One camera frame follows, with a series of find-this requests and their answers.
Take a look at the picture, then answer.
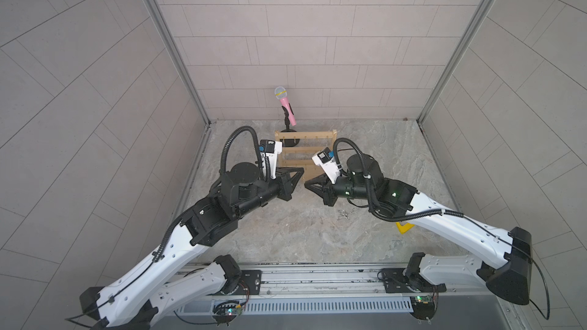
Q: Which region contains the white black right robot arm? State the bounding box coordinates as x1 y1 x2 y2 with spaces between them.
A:
305 137 539 321

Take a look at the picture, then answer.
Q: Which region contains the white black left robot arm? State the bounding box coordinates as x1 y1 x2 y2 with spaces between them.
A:
79 125 304 329

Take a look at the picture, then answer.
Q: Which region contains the aluminium corner frame post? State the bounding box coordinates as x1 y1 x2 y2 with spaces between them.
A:
417 0 496 127
143 0 211 129

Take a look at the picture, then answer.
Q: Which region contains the aluminium corner frame post right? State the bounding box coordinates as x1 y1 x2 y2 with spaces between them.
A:
417 0 496 127

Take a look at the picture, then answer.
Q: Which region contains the wooden jewelry display stand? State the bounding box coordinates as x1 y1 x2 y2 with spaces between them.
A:
275 130 338 182

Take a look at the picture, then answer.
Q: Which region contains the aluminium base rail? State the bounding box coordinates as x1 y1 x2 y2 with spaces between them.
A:
175 264 501 322

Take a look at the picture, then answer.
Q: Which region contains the pink toy microphone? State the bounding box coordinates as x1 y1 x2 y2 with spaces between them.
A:
275 86 297 126

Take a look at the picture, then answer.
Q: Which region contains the black microphone stand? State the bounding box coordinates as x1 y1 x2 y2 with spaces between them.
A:
281 106 300 148

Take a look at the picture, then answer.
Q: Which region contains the aluminium corner frame post left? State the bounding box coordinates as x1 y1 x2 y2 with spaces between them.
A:
143 0 211 129

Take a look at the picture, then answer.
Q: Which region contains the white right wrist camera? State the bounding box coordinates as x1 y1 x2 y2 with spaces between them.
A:
312 148 341 184

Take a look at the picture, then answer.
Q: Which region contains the yellow plastic triangle piece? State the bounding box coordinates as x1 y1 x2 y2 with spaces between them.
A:
396 222 414 235

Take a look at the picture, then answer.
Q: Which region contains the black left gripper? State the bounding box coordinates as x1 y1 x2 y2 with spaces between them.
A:
229 166 304 218

